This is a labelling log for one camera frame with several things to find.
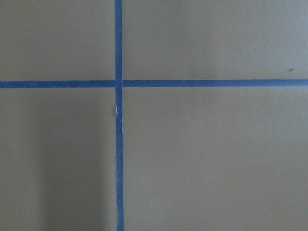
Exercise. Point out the vertical blue tape strip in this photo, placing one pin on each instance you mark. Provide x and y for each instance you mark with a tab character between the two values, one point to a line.
119	115

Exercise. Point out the horizontal blue tape strip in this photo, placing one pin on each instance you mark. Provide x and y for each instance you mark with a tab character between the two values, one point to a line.
153	83

